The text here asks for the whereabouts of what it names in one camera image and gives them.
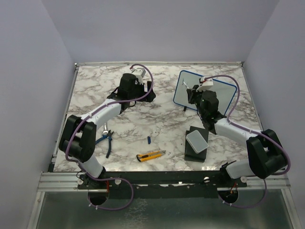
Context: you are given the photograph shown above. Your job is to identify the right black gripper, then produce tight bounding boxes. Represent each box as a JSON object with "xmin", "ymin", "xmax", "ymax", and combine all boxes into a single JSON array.
[{"xmin": 189, "ymin": 84, "xmax": 209, "ymax": 118}]

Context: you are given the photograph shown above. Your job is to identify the blue framed whiteboard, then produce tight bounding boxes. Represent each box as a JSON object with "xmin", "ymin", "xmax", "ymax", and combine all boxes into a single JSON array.
[{"xmin": 173, "ymin": 70, "xmax": 237, "ymax": 115}]

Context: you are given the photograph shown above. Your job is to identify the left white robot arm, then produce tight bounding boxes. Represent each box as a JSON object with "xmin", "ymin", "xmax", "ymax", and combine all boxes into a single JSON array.
[{"xmin": 59, "ymin": 73, "xmax": 156, "ymax": 188}]

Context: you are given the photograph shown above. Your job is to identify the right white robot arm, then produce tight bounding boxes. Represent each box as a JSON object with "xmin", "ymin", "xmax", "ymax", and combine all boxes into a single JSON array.
[{"xmin": 186, "ymin": 85, "xmax": 290, "ymax": 187}]

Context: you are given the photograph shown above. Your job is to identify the grey white eraser case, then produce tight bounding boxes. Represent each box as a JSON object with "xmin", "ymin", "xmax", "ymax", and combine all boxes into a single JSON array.
[{"xmin": 186, "ymin": 130, "xmax": 209, "ymax": 154}]

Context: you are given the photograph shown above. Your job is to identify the silver wrench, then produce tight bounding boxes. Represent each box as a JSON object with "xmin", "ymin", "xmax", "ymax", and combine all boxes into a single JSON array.
[{"xmin": 102, "ymin": 123, "xmax": 109, "ymax": 137}]

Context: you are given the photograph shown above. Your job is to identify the black box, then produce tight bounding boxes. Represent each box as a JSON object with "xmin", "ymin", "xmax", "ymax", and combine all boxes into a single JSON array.
[{"xmin": 184, "ymin": 126, "xmax": 209, "ymax": 162}]

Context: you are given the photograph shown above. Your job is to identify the yellow utility knife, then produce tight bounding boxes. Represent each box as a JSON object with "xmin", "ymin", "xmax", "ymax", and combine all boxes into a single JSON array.
[{"xmin": 136, "ymin": 150, "xmax": 166, "ymax": 162}]

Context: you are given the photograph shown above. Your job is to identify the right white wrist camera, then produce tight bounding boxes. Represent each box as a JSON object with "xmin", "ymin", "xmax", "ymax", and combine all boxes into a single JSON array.
[{"xmin": 196, "ymin": 77, "xmax": 214, "ymax": 92}]

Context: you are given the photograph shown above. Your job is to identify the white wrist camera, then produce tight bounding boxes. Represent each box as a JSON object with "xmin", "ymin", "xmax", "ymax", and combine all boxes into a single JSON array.
[
  {"xmin": 130, "ymin": 68, "xmax": 146, "ymax": 85},
  {"xmin": 196, "ymin": 77, "xmax": 214, "ymax": 92}
]

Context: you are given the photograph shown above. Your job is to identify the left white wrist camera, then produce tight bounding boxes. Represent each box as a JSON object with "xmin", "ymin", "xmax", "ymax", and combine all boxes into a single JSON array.
[{"xmin": 130, "ymin": 68, "xmax": 146, "ymax": 85}]

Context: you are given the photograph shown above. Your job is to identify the blue handled pliers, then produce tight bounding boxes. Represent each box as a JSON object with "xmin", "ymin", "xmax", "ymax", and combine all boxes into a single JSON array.
[{"xmin": 95, "ymin": 130, "xmax": 114, "ymax": 158}]

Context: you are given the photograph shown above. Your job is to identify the black mounting base rail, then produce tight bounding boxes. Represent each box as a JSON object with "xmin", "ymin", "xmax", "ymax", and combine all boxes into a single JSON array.
[{"xmin": 78, "ymin": 171, "xmax": 247, "ymax": 199}]

